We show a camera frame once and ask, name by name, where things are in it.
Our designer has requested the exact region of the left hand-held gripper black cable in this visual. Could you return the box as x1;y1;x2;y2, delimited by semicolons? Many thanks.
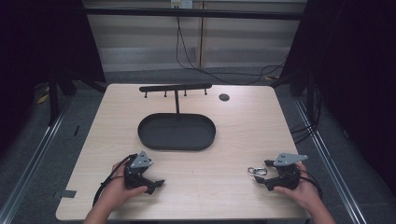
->
92;153;138;207

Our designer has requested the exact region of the black horizontal frame bar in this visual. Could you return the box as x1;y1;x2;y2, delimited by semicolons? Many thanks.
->
83;7;307;21

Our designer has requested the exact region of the black hook stand with tray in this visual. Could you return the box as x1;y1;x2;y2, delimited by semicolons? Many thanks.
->
137;82;217;152

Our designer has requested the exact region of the person's left hand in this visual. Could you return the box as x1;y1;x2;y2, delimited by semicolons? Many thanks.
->
96;161;149;215

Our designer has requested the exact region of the hand-held gripper black cable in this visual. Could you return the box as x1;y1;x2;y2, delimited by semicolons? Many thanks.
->
298;168;323;200
92;153;138;207

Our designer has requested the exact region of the bundle of black floor cables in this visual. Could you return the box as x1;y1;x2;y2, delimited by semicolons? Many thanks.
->
289;82;323;145

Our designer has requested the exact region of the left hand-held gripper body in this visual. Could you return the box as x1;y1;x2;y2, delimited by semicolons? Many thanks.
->
123;150;154;190

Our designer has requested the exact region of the right hand-held gripper black cable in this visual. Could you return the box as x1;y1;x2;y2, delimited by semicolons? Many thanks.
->
298;168;323;200

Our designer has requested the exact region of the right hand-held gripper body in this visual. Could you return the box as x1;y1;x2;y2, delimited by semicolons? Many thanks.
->
273;152;309;191

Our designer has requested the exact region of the metal floor rail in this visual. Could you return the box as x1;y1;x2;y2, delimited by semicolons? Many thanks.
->
293;97;370;224
0;102;74;224

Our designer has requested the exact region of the grey tape strip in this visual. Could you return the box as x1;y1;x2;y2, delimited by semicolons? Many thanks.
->
51;189;78;201

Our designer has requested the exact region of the silver carabiner key ring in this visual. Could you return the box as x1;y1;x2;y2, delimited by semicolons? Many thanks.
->
247;166;268;177

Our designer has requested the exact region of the yellow floor object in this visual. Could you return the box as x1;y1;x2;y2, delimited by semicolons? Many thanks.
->
35;90;51;105

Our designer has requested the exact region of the dark curtain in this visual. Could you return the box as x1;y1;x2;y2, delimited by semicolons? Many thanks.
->
281;0;396;195
0;0;106;157

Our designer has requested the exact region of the person's right hand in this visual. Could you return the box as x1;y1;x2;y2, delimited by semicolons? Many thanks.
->
274;161;322;213

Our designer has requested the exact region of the black cable from wall socket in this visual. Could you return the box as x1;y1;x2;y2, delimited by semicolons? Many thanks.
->
175;7;287;86

